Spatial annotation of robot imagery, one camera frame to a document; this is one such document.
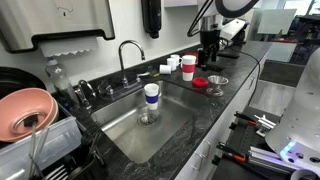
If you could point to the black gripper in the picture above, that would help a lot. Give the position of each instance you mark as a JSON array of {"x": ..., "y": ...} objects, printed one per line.
[{"x": 210, "y": 38}]

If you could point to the white and pink cup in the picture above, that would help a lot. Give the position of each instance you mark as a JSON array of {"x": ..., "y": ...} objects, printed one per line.
[{"x": 188, "y": 68}]

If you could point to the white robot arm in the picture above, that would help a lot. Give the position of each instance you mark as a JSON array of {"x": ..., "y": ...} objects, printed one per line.
[{"x": 213, "y": 10}]

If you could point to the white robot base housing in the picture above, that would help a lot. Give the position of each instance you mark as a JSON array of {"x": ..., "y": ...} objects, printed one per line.
[{"x": 300, "y": 113}]

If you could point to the white and blue cup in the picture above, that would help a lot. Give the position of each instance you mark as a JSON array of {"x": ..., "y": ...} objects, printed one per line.
[{"x": 152, "y": 96}]

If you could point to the sink drain strainer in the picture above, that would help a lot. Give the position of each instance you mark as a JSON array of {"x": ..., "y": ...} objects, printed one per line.
[{"x": 147, "y": 119}]

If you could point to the stainless steel sink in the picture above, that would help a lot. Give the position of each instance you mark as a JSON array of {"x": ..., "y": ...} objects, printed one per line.
[{"x": 133, "y": 140}]

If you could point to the chrome sink sprayer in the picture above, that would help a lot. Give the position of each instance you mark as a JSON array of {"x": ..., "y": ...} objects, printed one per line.
[{"x": 85, "y": 91}]

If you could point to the metal funnel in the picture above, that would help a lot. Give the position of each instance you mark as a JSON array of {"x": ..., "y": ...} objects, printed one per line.
[{"x": 217, "y": 80}]

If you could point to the small red bowl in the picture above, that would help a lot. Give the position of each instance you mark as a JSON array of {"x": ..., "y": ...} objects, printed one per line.
[{"x": 200, "y": 82}]

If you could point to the white mug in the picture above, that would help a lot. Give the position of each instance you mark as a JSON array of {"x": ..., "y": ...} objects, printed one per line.
[
  {"x": 165, "y": 69},
  {"x": 171, "y": 63},
  {"x": 176, "y": 58}
]

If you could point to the small green glass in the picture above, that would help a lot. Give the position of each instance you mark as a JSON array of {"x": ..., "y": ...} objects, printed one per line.
[{"x": 154, "y": 71}]

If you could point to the black soap dispenser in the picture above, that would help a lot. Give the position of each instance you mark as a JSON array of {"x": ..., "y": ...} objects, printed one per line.
[{"x": 151, "y": 15}]

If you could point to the black orange clamp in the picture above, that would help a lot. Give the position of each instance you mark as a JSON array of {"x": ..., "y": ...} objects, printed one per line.
[
  {"x": 233, "y": 155},
  {"x": 243, "y": 120}
]

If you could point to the white board panel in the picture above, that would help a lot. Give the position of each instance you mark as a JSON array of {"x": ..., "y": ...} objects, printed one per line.
[{"x": 276, "y": 20}]

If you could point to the chrome gooseneck faucet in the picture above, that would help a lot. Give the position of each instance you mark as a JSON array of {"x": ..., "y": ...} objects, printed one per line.
[{"x": 122, "y": 63}]

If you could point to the black perforated mounting board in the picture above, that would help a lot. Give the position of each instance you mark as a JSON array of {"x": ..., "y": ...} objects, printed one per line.
[{"x": 246, "y": 140}]

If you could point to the silver aluminium extrusion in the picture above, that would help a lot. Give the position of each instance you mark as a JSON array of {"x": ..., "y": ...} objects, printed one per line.
[{"x": 273, "y": 160}]

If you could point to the white paper towel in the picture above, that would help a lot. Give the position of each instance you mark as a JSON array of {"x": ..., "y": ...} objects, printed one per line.
[{"x": 68, "y": 46}]

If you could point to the clear plastic water bottle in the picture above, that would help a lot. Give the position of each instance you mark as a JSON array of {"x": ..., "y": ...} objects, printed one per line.
[{"x": 60, "y": 80}]

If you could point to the black dish rack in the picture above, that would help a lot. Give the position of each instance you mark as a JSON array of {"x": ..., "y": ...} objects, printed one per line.
[{"x": 86, "y": 156}]

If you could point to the steel paper towel dispenser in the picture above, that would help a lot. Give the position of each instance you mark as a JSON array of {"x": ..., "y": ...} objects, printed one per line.
[{"x": 50, "y": 20}]

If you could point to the clear plastic bin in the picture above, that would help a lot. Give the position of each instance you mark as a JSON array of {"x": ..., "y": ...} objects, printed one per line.
[{"x": 56, "y": 140}]

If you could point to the black pan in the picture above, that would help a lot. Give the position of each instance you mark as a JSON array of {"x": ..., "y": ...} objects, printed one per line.
[{"x": 16, "y": 80}]

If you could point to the pink bowl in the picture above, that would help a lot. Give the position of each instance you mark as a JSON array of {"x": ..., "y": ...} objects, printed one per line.
[{"x": 20, "y": 106}]

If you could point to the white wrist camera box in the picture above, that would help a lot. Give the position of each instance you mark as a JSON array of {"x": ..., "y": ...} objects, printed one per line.
[{"x": 233, "y": 28}]

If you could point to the silver metal bracket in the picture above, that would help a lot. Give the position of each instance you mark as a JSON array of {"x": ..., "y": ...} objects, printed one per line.
[{"x": 265, "y": 124}]

